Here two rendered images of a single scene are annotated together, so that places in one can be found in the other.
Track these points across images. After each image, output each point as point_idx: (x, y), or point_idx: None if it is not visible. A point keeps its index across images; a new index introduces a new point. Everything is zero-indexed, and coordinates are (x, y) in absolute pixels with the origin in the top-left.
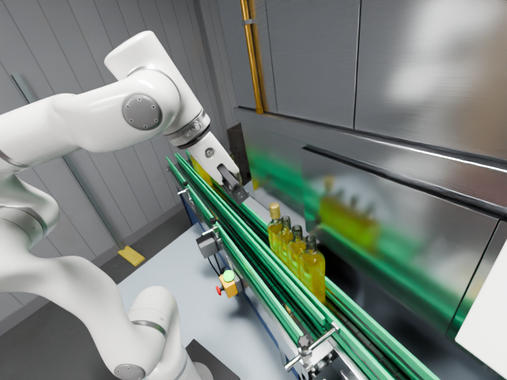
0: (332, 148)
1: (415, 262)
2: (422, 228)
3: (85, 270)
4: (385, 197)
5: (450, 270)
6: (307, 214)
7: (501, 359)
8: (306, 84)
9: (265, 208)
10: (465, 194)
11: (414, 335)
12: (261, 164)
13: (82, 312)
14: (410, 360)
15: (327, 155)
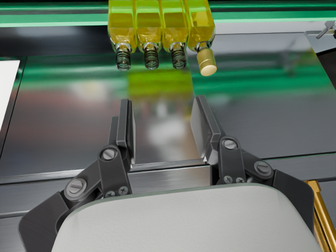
0: (156, 176)
1: (52, 103)
2: (47, 138)
3: None
4: (83, 150)
5: (24, 116)
6: (185, 74)
7: None
8: None
9: (276, 33)
10: (20, 185)
11: (60, 34)
12: (296, 95)
13: None
14: (11, 20)
15: (163, 163)
